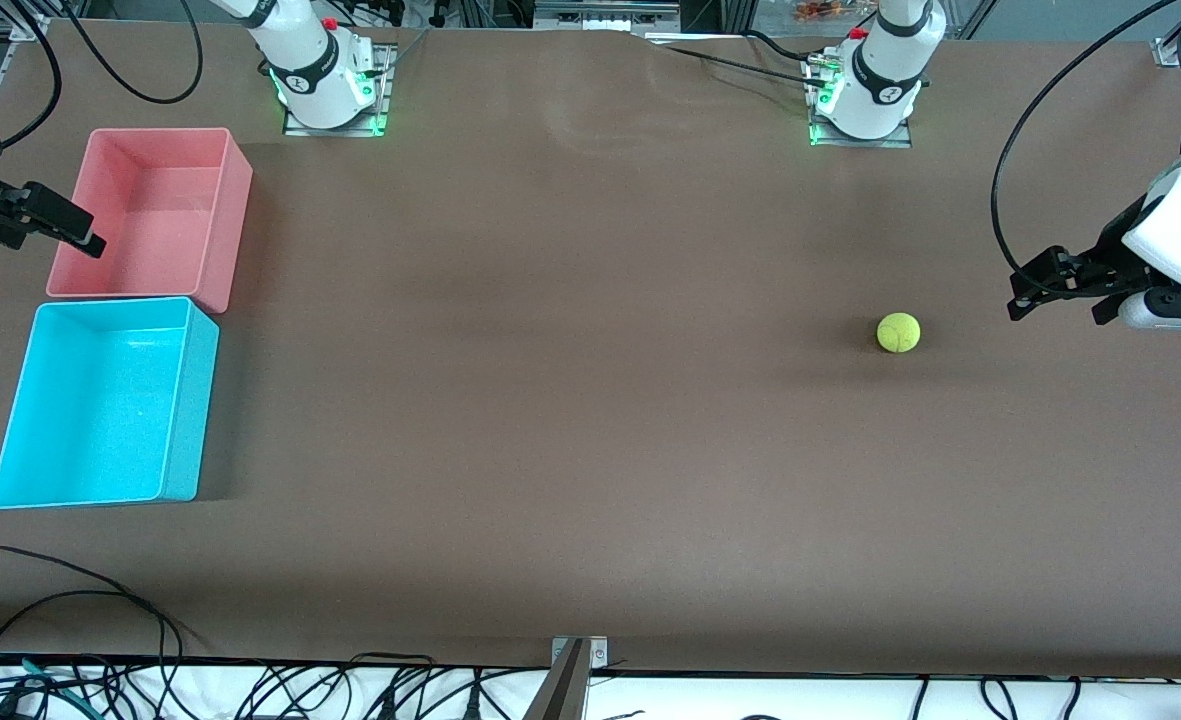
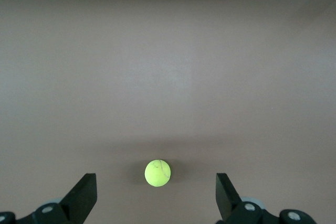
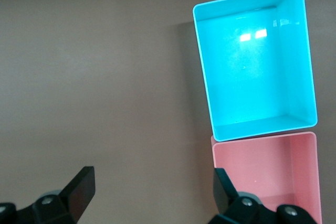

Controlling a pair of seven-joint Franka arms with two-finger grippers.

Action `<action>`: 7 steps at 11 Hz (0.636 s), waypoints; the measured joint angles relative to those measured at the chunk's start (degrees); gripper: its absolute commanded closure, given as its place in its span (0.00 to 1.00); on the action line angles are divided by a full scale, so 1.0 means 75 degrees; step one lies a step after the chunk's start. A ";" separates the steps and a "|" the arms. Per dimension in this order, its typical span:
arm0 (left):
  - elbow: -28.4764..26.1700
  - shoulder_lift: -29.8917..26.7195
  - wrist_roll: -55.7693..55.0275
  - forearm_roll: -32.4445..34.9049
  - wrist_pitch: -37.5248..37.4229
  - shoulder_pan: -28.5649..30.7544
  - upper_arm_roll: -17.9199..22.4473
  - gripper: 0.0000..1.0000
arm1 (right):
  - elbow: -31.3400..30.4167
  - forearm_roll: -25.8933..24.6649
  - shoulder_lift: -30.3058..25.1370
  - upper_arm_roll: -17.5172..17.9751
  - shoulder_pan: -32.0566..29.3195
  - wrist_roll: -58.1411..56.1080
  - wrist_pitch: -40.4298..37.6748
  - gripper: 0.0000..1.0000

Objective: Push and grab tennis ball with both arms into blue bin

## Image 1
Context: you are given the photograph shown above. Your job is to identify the short black looped cable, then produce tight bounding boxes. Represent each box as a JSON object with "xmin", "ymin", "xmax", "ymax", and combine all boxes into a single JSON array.
[{"xmin": 0, "ymin": 590, "xmax": 171, "ymax": 691}]

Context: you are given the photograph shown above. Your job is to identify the teal cable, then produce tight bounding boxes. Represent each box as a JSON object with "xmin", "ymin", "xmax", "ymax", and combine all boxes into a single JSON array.
[{"xmin": 20, "ymin": 658, "xmax": 86, "ymax": 701}]

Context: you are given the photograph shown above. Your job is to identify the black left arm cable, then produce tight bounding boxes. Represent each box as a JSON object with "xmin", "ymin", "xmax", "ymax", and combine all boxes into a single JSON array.
[{"xmin": 990, "ymin": 0, "xmax": 1181, "ymax": 299}]

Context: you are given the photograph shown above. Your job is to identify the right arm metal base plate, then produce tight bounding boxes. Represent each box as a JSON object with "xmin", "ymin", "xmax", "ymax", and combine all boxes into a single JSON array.
[{"xmin": 283, "ymin": 42, "xmax": 398, "ymax": 138}]

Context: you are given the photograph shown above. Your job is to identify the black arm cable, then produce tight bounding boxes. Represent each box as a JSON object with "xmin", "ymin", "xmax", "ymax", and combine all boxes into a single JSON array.
[
  {"xmin": 0, "ymin": 0, "xmax": 204, "ymax": 161},
  {"xmin": 990, "ymin": 0, "xmax": 1181, "ymax": 299}
]

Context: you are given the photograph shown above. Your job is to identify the pink plastic bin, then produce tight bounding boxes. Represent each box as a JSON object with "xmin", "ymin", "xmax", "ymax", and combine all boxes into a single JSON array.
[{"xmin": 46, "ymin": 127, "xmax": 254, "ymax": 315}]

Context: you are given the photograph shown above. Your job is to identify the small metal bracket plate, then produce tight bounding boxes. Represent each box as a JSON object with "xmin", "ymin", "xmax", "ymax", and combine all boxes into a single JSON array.
[{"xmin": 551, "ymin": 636, "xmax": 609, "ymax": 669}]

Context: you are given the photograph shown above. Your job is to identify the black base cable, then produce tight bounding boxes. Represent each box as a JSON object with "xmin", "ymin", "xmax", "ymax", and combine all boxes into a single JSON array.
[
  {"xmin": 648, "ymin": 40, "xmax": 831, "ymax": 89},
  {"xmin": 743, "ymin": 30, "xmax": 817, "ymax": 64}
]

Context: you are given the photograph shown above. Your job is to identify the thin grey cable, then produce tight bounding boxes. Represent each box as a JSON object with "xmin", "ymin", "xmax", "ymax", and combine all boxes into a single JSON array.
[{"xmin": 375, "ymin": 28, "xmax": 433, "ymax": 76}]

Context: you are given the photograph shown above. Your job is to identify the aluminium camera post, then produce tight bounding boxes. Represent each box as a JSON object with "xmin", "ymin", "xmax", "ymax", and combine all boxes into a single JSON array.
[{"xmin": 522, "ymin": 640, "xmax": 591, "ymax": 720}]

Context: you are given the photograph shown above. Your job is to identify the yellow-green tennis ball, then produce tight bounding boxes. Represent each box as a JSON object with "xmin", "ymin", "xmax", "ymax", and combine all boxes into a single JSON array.
[{"xmin": 876, "ymin": 312, "xmax": 922, "ymax": 354}]

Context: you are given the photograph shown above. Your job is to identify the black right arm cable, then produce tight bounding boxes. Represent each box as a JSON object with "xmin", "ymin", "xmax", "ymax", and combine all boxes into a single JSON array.
[{"xmin": 0, "ymin": 0, "xmax": 204, "ymax": 161}]

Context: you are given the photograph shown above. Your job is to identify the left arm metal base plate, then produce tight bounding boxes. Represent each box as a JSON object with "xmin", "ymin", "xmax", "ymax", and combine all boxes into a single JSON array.
[{"xmin": 808, "ymin": 118, "xmax": 913, "ymax": 149}]

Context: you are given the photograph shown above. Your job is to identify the grey equipment box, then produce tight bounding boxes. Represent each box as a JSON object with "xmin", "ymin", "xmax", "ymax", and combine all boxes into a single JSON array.
[{"xmin": 533, "ymin": 0, "xmax": 681, "ymax": 31}]

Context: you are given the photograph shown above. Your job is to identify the blue plastic bin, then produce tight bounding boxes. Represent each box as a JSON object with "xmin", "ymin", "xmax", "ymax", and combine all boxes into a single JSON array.
[{"xmin": 0, "ymin": 296, "xmax": 221, "ymax": 511}]

